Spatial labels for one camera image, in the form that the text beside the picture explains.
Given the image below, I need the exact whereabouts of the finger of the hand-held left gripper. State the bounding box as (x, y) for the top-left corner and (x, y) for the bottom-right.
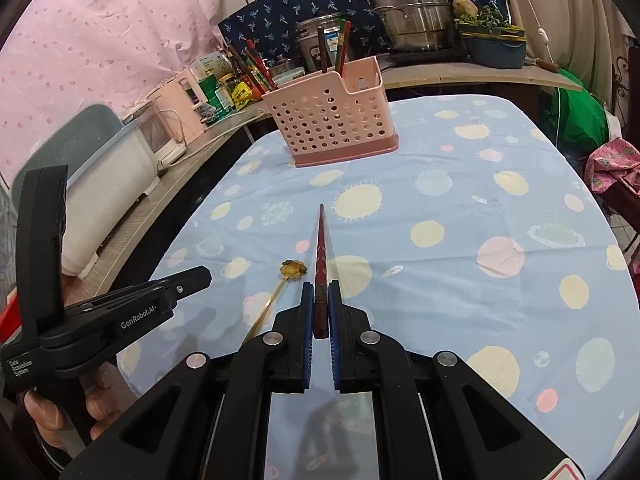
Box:
(65, 266), (213, 348)

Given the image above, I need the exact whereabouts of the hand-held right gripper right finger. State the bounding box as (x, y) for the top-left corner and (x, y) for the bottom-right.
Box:
(327, 280), (588, 480)

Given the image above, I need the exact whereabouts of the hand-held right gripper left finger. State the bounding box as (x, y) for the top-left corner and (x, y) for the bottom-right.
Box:
(59, 282), (317, 480)

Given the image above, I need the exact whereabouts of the gold flower spoon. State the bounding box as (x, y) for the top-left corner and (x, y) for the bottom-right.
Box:
(239, 258), (309, 348)

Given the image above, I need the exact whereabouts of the dark red chopstick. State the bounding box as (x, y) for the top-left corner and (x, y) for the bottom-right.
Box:
(316, 27), (331, 75)
(312, 203), (332, 339)

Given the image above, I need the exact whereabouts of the pink perforated plastic basket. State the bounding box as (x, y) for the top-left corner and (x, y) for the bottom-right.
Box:
(261, 56), (400, 168)

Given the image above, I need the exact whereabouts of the person's left hand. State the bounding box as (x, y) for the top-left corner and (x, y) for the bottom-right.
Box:
(22, 364), (124, 453)

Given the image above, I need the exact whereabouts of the white plastic storage box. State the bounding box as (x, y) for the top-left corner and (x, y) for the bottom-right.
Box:
(62, 104), (162, 277)

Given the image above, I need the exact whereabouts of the wooden counter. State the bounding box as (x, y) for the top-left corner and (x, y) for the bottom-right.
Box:
(60, 102), (273, 286)

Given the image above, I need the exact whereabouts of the white kitchen appliance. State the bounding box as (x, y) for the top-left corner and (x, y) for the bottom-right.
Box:
(136, 105), (187, 163)

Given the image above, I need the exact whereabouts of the blue planet print tablecloth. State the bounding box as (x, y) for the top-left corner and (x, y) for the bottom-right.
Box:
(116, 94), (636, 480)

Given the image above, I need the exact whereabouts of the pink kitchen appliance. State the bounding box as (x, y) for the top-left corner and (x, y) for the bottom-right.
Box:
(150, 70), (209, 147)

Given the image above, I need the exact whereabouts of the green can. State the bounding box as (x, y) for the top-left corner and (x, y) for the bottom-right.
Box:
(197, 75), (236, 122)

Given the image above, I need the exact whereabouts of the pink dotted sheet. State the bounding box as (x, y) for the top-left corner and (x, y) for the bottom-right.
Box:
(0, 0), (251, 188)

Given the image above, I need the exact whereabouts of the white printed food container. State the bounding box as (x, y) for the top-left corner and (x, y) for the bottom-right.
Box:
(192, 52), (234, 81)

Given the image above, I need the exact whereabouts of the clear lidded food container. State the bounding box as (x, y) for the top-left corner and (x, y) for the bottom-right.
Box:
(272, 67), (307, 87)

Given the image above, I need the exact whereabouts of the wooden board shelf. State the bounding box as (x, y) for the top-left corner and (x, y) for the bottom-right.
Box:
(379, 57), (584, 94)

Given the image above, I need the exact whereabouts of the steel rice cooker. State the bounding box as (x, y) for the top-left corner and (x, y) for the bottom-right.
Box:
(295, 12), (352, 70)

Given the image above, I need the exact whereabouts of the pink floral cloth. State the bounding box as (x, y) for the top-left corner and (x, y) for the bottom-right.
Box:
(585, 139), (640, 197)

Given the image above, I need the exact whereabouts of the blue planter with plants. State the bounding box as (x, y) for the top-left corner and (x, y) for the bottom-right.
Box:
(457, 5), (529, 69)

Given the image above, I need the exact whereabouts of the green cloth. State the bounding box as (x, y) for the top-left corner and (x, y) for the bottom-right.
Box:
(554, 67), (609, 155)

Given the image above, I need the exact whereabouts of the stainless steel steamer pot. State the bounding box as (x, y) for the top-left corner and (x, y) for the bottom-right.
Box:
(366, 0), (459, 54)

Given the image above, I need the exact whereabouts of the beige curtain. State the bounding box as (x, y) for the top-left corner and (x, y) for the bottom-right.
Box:
(495, 0), (640, 83)

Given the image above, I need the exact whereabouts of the white cable with switch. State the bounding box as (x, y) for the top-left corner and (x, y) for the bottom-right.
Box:
(509, 0), (557, 67)

